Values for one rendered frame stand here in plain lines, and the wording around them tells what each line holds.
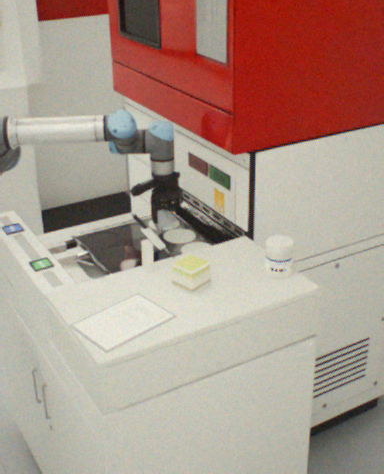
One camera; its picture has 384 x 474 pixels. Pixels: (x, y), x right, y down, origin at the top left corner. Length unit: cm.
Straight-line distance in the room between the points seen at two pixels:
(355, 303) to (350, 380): 35
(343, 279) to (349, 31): 83
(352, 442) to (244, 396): 103
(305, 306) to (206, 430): 40
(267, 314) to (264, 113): 57
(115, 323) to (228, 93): 69
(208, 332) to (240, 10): 81
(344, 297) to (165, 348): 99
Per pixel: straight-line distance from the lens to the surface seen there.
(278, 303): 177
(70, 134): 199
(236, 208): 209
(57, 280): 191
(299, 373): 195
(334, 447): 280
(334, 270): 238
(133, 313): 172
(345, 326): 255
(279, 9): 193
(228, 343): 173
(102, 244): 220
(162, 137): 207
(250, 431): 196
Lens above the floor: 190
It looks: 26 degrees down
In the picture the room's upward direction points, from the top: 1 degrees counter-clockwise
